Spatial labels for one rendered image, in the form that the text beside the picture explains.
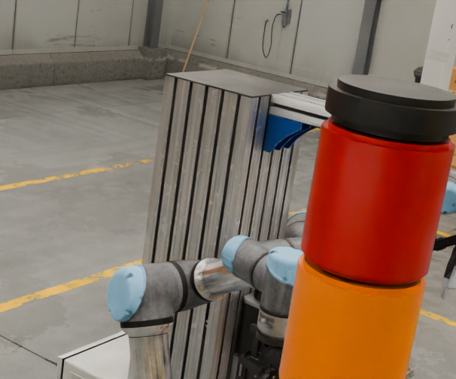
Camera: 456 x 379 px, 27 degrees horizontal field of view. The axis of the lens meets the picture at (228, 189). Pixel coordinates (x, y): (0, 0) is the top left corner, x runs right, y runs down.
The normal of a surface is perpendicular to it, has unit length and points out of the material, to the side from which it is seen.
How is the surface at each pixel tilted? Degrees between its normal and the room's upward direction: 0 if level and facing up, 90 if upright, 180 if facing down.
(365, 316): 90
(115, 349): 0
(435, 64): 90
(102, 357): 0
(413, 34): 90
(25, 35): 90
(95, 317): 0
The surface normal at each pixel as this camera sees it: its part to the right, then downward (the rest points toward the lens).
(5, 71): 0.80, 0.27
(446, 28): -0.62, 0.13
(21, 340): 0.14, -0.95
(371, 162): -0.28, 0.22
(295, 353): -0.87, 0.01
